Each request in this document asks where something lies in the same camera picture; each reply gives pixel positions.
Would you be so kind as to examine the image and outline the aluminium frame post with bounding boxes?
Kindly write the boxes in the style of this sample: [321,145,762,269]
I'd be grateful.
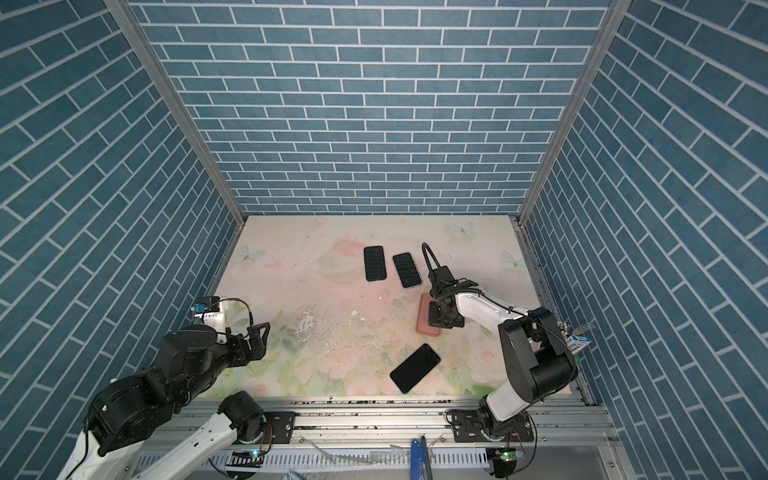
[104,0,247,228]
[517,0,631,225]

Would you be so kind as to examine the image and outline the dusty pink phone case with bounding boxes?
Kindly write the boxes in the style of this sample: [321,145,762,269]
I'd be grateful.
[416,293,440,337]

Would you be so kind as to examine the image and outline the black phone case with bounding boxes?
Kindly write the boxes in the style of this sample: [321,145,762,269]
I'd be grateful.
[363,245,387,282]

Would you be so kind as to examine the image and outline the aluminium frame post left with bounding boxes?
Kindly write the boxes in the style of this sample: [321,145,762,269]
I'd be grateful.
[104,0,247,228]

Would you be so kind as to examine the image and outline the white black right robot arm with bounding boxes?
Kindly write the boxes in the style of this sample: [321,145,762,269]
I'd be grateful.
[427,288,578,439]

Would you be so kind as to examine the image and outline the aluminium frame post right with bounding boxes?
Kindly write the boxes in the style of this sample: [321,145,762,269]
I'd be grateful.
[517,0,631,225]

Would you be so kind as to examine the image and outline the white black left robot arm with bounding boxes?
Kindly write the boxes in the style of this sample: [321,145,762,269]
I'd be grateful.
[59,323,273,479]

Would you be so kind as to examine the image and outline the black smartphone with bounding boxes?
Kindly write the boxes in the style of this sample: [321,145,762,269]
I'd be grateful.
[390,344,441,394]

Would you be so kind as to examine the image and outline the blue handled tool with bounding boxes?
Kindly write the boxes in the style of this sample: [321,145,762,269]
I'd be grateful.
[409,436,433,480]

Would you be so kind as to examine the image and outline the blue white box in cup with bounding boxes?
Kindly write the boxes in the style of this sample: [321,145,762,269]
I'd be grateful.
[565,335,591,356]

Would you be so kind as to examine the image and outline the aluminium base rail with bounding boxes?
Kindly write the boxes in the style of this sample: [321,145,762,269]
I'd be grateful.
[127,396,635,479]

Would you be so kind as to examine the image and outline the sage green phone case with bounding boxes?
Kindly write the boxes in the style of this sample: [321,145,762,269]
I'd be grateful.
[393,252,422,289]

